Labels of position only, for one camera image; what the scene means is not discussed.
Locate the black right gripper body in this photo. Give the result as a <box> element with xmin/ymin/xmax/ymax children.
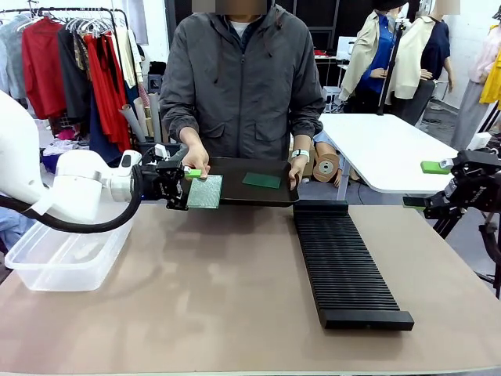
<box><xmin>444</xmin><ymin>148</ymin><xmax>501</xmax><ymax>215</ymax></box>

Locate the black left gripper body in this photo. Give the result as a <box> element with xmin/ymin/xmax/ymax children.
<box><xmin>135</xmin><ymin>158</ymin><xmax>189</xmax><ymax>211</ymax></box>

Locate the light green PCB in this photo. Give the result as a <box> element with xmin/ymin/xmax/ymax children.
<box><xmin>186</xmin><ymin>174</ymin><xmax>224</xmax><ymax>210</ymax></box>

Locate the black plastic tray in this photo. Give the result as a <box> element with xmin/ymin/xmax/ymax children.
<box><xmin>180</xmin><ymin>156</ymin><xmax>301</xmax><ymax>208</ymax></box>

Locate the dark green PCB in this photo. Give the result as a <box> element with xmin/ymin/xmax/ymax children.
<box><xmin>241</xmin><ymin>172</ymin><xmax>283</xmax><ymax>190</ymax></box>

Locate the person's right forearm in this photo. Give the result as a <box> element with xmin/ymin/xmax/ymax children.
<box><xmin>159</xmin><ymin>92</ymin><xmax>205</xmax><ymax>146</ymax></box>

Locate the person's left forearm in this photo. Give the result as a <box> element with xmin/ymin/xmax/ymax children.
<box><xmin>288</xmin><ymin>105</ymin><xmax>326</xmax><ymax>154</ymax></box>

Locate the person's right hand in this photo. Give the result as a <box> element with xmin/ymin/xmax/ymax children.
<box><xmin>181</xmin><ymin>136</ymin><xmax>211</xmax><ymax>180</ymax></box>

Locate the person's left hand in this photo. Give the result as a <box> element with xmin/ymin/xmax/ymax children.
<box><xmin>288</xmin><ymin>155</ymin><xmax>310</xmax><ymax>192</ymax></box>

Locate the white folding table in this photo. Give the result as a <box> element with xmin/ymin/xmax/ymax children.
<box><xmin>319</xmin><ymin>112</ymin><xmax>460</xmax><ymax>201</ymax></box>

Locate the grey paper roll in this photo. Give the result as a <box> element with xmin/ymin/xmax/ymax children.
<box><xmin>148</xmin><ymin>92</ymin><xmax>164</xmax><ymax>141</ymax></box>

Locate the beige paper roll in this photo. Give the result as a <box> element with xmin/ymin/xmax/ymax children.
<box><xmin>118</xmin><ymin>96</ymin><xmax>154</xmax><ymax>144</ymax></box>

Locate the black slotted PCB rack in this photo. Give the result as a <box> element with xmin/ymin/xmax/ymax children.
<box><xmin>292</xmin><ymin>200</ymin><xmax>415</xmax><ymax>332</ymax></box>

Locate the brown cardboard spool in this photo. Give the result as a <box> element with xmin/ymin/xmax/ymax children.
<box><xmin>314</xmin><ymin>139</ymin><xmax>344</xmax><ymax>188</ymax></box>

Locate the mannequin with yellow garment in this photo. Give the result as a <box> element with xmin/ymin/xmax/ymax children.
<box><xmin>449</xmin><ymin>11</ymin><xmax>501</xmax><ymax>152</ymax></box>

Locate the person in grey jacket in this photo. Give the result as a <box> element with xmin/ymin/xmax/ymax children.
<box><xmin>159</xmin><ymin>0</ymin><xmax>326</xmax><ymax>162</ymax></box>

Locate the black tripod pole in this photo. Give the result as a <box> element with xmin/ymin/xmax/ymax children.
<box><xmin>377</xmin><ymin>18</ymin><xmax>406</xmax><ymax>117</ymax></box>

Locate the mannequin with cream jacket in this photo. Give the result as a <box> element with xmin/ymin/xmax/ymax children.
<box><xmin>391</xmin><ymin>3</ymin><xmax>456</xmax><ymax>125</ymax></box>

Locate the pile of clothes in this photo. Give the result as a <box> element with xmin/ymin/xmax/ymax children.
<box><xmin>40</xmin><ymin>128</ymin><xmax>92</xmax><ymax>174</ymax></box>

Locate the red long garment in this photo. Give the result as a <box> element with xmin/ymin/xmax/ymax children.
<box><xmin>83</xmin><ymin>33</ymin><xmax>132</xmax><ymax>153</ymax></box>

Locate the clear plastic box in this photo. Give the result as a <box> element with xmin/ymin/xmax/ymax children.
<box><xmin>4</xmin><ymin>213</ymin><xmax>135</xmax><ymax>293</ymax></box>

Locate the mannequin with beige coat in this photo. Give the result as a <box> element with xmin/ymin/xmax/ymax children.
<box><xmin>338</xmin><ymin>0</ymin><xmax>401</xmax><ymax>103</ymax></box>

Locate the cream hanging garment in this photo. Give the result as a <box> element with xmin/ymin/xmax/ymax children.
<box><xmin>114</xmin><ymin>26</ymin><xmax>145</xmax><ymax>90</ymax></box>

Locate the black hanging garment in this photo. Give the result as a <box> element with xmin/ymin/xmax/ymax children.
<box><xmin>57</xmin><ymin>26</ymin><xmax>94</xmax><ymax>123</ymax></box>

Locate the black clothes rack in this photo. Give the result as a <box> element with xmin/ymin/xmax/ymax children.
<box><xmin>0</xmin><ymin>6</ymin><xmax>131</xmax><ymax>52</ymax></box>

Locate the red dress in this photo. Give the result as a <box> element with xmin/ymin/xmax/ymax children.
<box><xmin>21</xmin><ymin>17</ymin><xmax>68</xmax><ymax>121</ymax></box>

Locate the grey-blue hanging garment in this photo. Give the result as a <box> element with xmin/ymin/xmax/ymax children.
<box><xmin>0</xmin><ymin>15</ymin><xmax>29</xmax><ymax>101</ymax></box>

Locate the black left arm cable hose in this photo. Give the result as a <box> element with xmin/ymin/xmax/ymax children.
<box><xmin>0</xmin><ymin>164</ymin><xmax>144</xmax><ymax>235</ymax></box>

